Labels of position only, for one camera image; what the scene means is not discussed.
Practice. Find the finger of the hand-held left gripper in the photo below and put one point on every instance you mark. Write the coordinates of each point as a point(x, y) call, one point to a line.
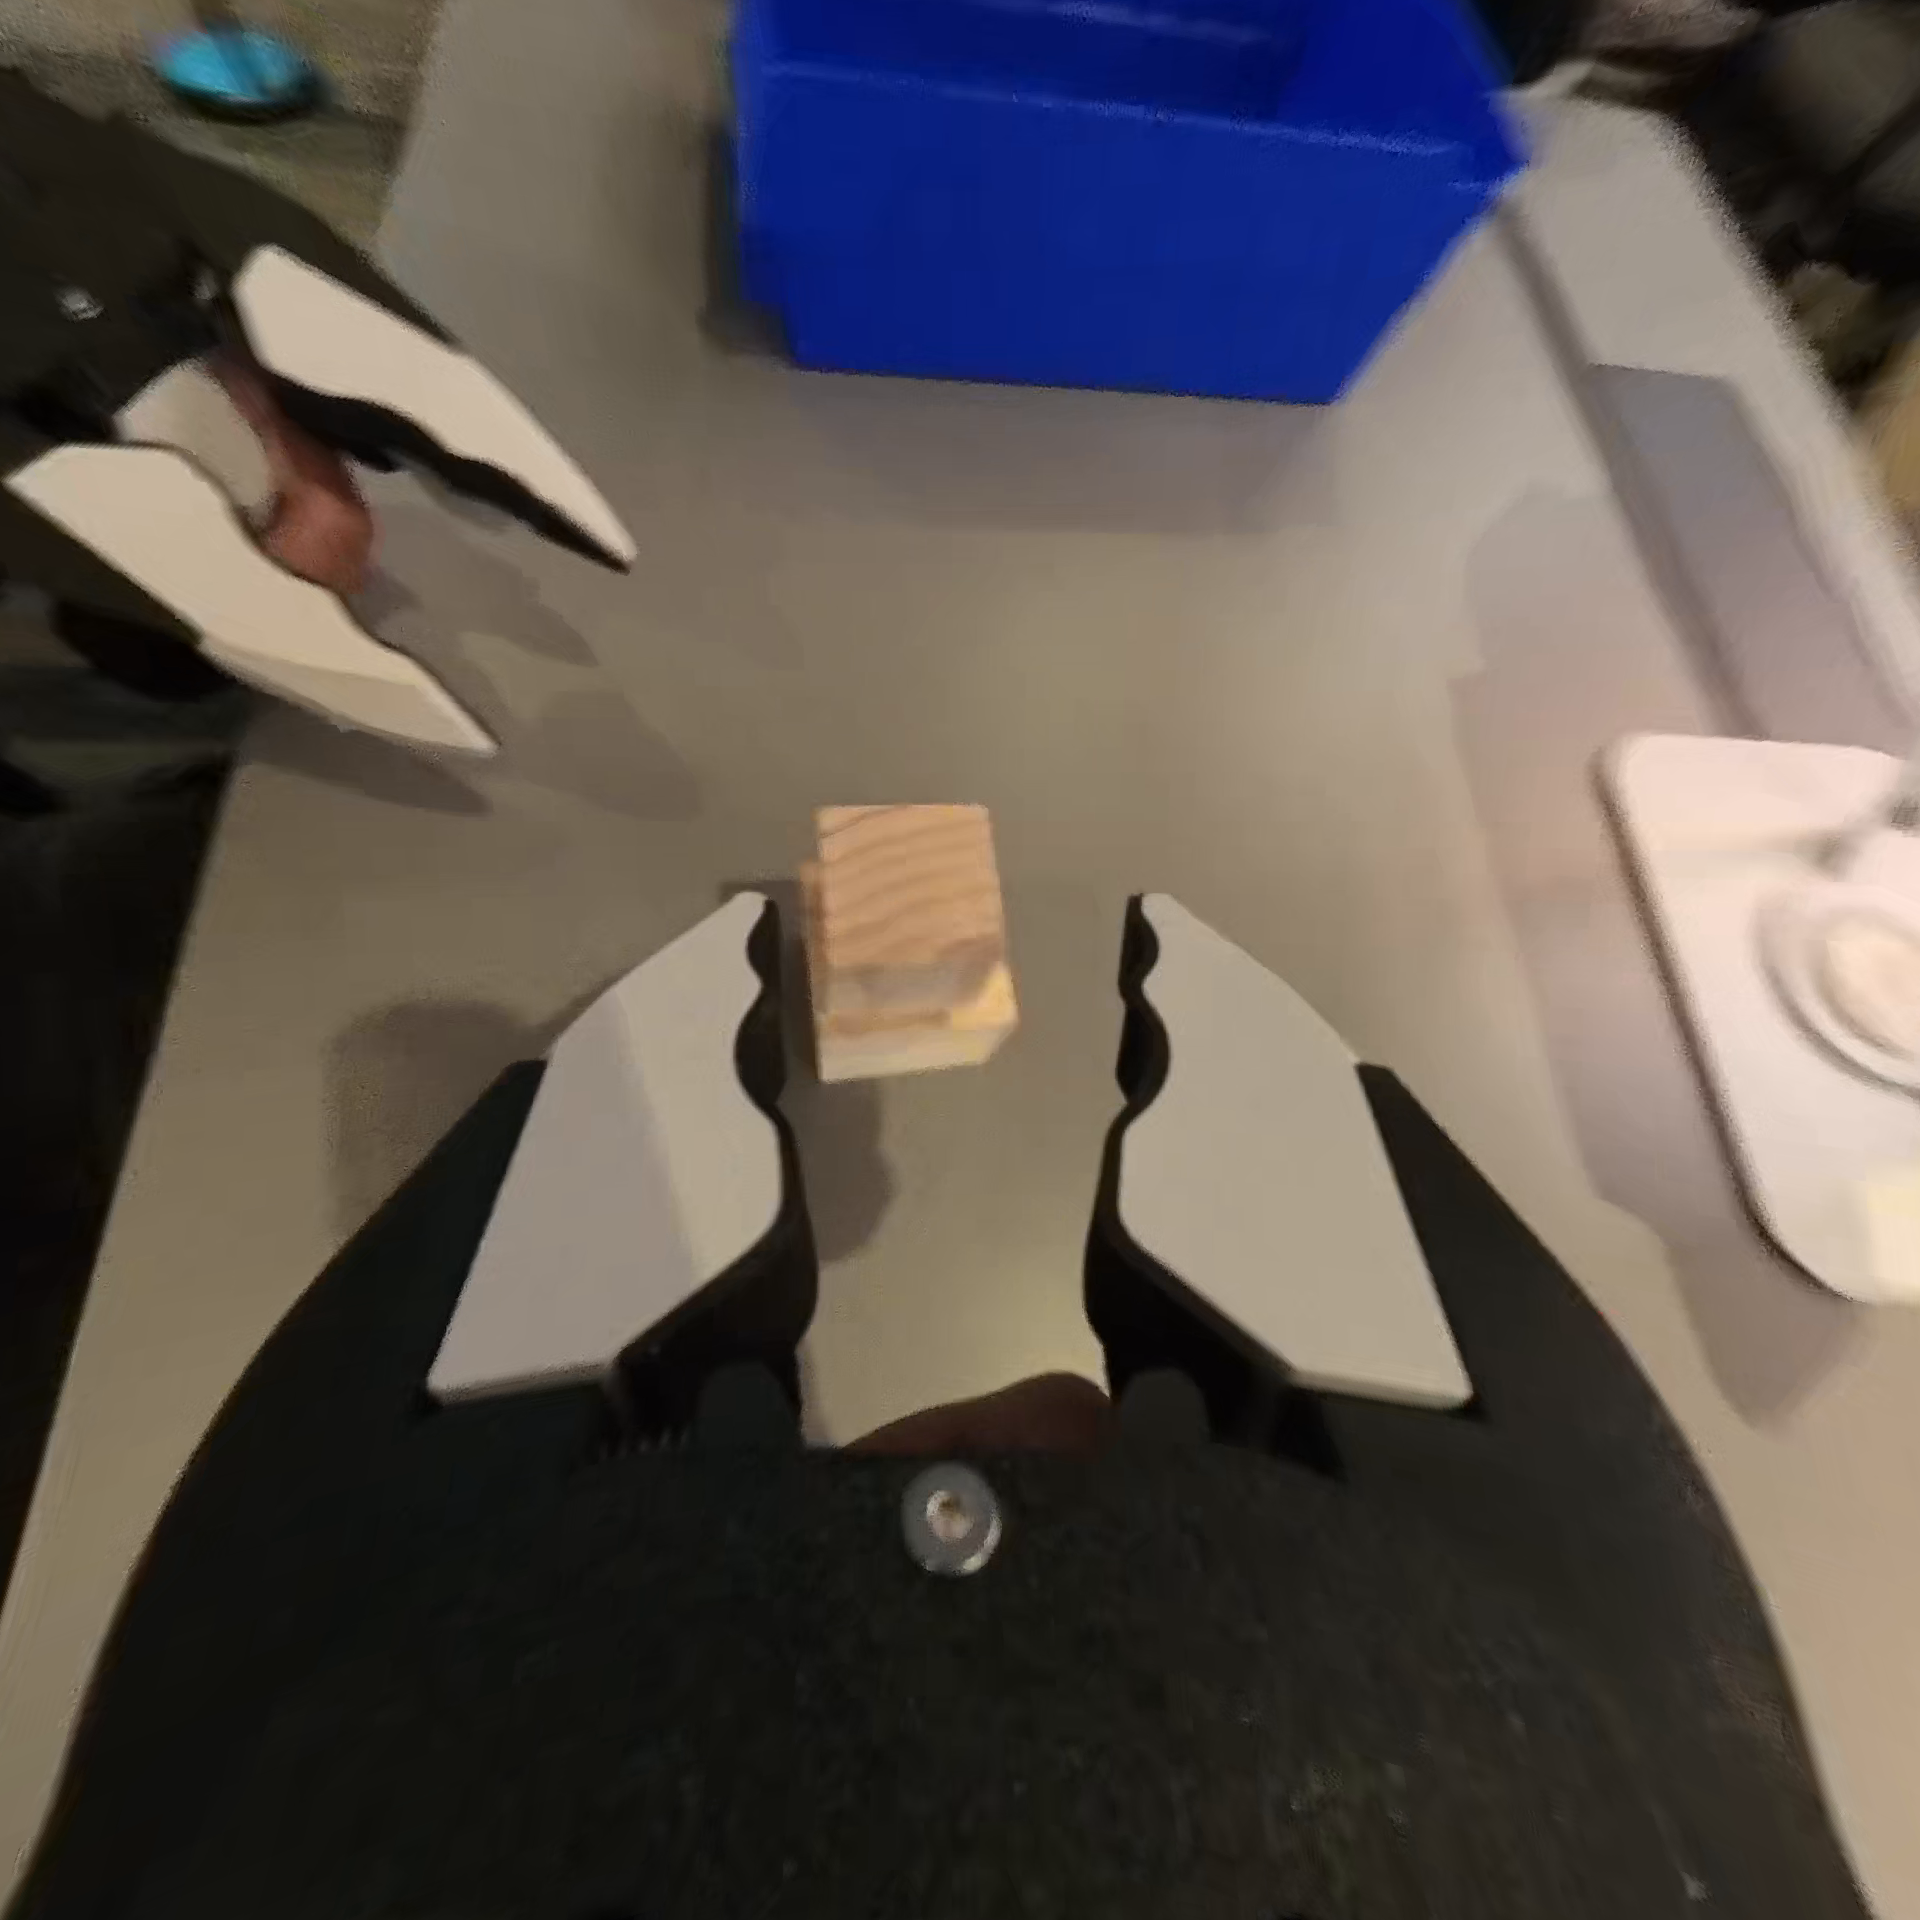
point(404, 388)
point(224, 599)

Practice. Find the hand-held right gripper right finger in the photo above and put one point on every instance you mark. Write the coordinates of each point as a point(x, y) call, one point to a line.
point(1275, 1201)

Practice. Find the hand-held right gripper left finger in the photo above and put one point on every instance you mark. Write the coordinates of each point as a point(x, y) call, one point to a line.
point(630, 1201)

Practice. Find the person's left hand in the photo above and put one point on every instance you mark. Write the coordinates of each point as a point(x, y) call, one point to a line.
point(322, 523)

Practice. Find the teal round object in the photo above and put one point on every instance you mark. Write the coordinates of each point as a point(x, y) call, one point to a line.
point(234, 71)

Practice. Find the white document stand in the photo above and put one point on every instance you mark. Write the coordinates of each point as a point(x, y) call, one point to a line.
point(1724, 931)

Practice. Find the blue plastic bin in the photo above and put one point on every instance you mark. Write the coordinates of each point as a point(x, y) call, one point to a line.
point(1110, 225)

